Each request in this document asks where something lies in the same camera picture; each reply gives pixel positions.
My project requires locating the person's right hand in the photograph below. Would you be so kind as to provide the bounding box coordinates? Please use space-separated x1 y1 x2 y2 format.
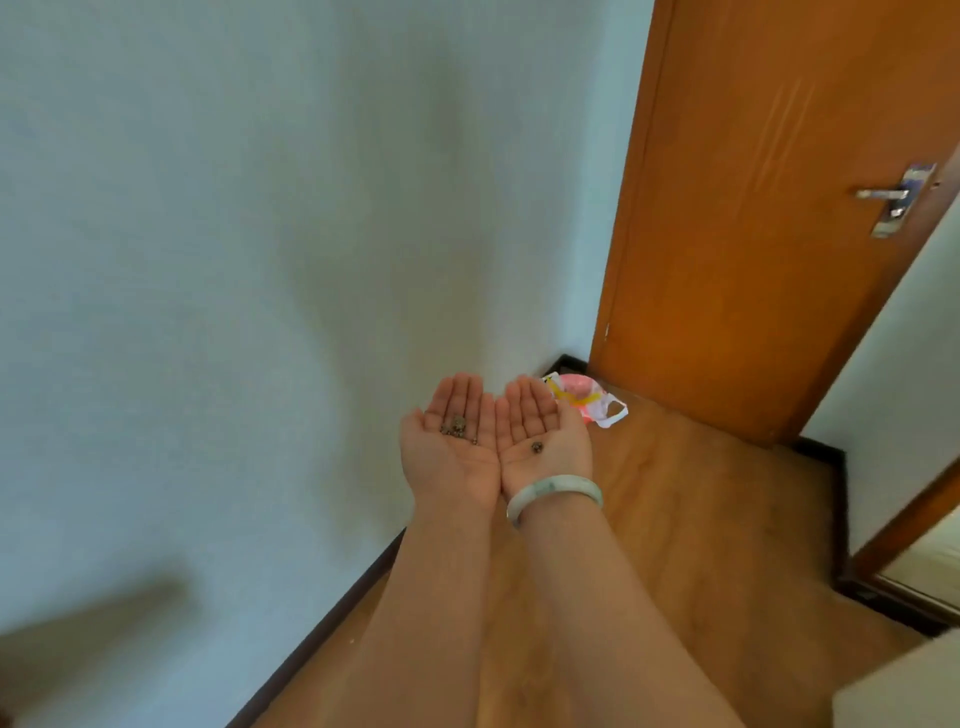
495 375 594 504

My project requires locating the person's left hand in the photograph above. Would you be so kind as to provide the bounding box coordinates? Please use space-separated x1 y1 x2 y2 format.
399 373 502 512

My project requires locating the white pink plastic bag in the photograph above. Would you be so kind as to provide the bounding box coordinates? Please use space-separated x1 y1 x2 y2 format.
541 371 630 431

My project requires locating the brown wooden door frame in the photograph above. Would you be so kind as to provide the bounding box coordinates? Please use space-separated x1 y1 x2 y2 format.
836 456 960 640

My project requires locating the person's left forearm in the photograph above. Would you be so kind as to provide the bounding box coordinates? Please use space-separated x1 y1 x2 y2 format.
253 498 502 728

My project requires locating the silver door handle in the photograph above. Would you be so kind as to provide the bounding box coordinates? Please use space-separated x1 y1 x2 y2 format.
855 160 939 240

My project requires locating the person's right forearm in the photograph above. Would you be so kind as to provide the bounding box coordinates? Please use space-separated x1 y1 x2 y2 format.
513 491 745 728

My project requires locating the orange wooden door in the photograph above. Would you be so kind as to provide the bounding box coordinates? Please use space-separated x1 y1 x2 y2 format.
588 0 960 449

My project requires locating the pale green jade bangle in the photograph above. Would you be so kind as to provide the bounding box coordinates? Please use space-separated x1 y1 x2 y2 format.
505 474 605 531

